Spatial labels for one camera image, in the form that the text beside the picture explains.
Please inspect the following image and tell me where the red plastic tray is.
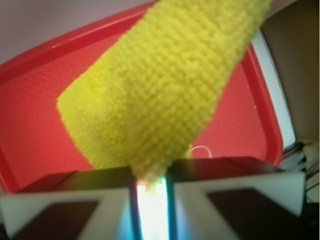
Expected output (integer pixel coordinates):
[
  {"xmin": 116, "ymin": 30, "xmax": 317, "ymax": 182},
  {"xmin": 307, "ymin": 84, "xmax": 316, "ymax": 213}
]
[{"xmin": 0, "ymin": 3, "xmax": 284, "ymax": 194}]

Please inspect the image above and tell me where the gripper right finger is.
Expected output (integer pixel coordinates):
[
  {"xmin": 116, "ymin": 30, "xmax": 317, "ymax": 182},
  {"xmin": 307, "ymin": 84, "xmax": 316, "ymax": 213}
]
[{"xmin": 166, "ymin": 157, "xmax": 306, "ymax": 240}]

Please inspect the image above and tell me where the brown cardboard panel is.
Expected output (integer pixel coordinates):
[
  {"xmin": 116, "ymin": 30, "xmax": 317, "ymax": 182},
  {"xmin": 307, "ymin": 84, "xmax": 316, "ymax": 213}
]
[{"xmin": 261, "ymin": 1, "xmax": 320, "ymax": 142}]

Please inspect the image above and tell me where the yellow microfiber cloth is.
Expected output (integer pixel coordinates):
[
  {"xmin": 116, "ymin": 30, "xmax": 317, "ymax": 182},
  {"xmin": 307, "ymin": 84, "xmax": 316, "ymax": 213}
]
[{"xmin": 57, "ymin": 0, "xmax": 272, "ymax": 189}]

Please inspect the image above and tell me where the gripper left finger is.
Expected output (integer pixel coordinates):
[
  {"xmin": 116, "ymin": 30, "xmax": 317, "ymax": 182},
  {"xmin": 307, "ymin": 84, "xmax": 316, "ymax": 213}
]
[{"xmin": 0, "ymin": 167, "xmax": 140, "ymax": 240}]

